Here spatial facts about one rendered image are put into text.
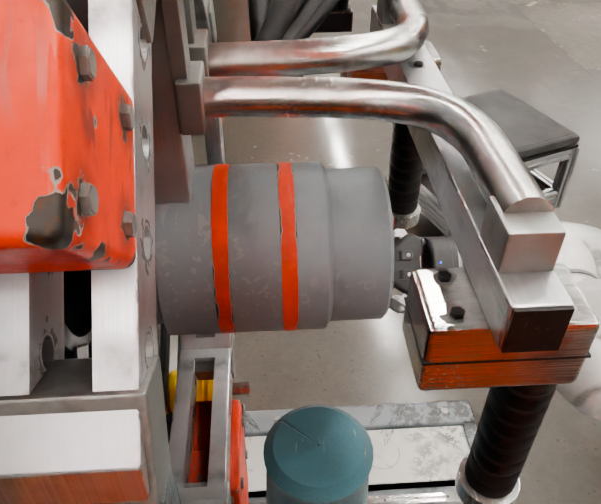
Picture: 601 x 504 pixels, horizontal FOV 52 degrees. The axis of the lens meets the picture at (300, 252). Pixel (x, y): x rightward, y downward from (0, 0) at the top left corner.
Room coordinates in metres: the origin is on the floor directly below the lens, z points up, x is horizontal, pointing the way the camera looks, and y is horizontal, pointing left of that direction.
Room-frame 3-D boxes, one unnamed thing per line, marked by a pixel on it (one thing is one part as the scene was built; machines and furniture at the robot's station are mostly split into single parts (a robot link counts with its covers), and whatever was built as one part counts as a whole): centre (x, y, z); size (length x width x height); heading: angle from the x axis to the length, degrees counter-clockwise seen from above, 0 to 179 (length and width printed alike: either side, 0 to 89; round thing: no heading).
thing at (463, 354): (0.24, -0.11, 0.93); 0.09 x 0.05 x 0.05; 93
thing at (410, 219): (0.58, -0.12, 0.83); 0.04 x 0.04 x 0.16
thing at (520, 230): (0.30, -0.02, 1.03); 0.19 x 0.18 x 0.11; 93
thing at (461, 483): (0.24, -0.14, 0.83); 0.04 x 0.04 x 0.16
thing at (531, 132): (1.60, -0.53, 0.17); 0.43 x 0.36 x 0.34; 115
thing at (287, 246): (0.40, 0.04, 0.85); 0.21 x 0.14 x 0.14; 93
